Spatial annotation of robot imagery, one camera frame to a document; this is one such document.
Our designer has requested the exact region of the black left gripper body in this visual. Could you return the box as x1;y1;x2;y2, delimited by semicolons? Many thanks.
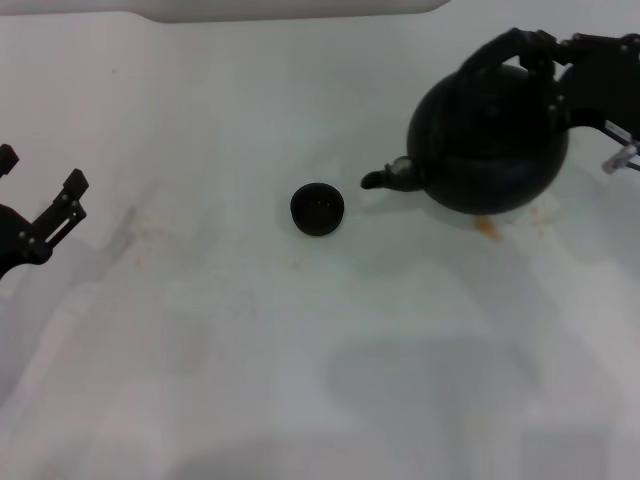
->
0;203;51;281

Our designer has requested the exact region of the camera cable with clear plug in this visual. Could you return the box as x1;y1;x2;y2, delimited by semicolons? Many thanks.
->
602;143;640;175

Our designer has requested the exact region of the small black teacup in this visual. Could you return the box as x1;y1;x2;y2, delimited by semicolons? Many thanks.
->
289;183;346;237

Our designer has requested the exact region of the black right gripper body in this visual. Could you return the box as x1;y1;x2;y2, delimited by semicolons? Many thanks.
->
559;62;640;109

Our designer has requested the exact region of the white tablecloth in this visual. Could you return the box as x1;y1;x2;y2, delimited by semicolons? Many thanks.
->
0;0;640;480

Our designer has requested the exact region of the black round teapot with handle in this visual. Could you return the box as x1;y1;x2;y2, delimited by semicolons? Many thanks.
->
360;27;571;217

